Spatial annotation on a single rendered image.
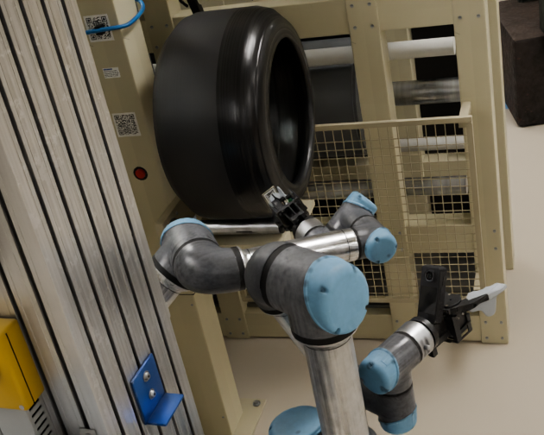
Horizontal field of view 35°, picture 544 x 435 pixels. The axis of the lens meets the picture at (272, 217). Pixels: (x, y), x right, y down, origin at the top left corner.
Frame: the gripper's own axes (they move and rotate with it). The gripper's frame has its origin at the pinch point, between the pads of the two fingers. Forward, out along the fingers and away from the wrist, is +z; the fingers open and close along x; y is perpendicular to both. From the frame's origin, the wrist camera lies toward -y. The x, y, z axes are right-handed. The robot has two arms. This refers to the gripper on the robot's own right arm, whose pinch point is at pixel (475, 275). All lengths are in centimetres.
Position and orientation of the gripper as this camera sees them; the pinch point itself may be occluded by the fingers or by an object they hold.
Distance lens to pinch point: 186.4
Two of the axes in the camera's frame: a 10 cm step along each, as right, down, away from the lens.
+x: 6.7, 1.0, -7.4
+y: 2.8, 8.9, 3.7
